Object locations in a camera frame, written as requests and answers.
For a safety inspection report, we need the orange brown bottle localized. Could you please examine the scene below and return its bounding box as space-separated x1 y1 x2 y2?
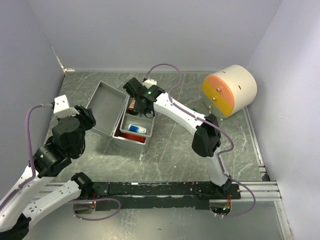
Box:
127 99 138 116

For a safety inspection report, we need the grey storage case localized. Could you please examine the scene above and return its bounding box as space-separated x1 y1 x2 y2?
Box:
86 81 151 154

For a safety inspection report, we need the grey divided tray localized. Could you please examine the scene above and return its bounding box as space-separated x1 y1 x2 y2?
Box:
119 96 156 138

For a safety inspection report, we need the red first aid pouch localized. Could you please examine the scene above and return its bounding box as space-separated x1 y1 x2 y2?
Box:
114 126 146 143

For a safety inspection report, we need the white blue tube bottle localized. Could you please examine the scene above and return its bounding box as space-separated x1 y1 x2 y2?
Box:
128 124 147 134

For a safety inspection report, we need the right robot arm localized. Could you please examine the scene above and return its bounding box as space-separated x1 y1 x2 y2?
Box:
123 77 231 199

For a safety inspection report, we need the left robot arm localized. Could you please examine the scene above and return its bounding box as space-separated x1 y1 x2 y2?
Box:
0 105 96 240

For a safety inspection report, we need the beige cylinder drum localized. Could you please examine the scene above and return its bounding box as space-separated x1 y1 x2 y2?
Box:
200 64 257 119

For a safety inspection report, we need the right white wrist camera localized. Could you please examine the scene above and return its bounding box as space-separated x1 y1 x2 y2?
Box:
142 78 157 89

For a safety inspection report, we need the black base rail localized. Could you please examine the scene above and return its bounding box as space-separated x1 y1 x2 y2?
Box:
75 181 241 211

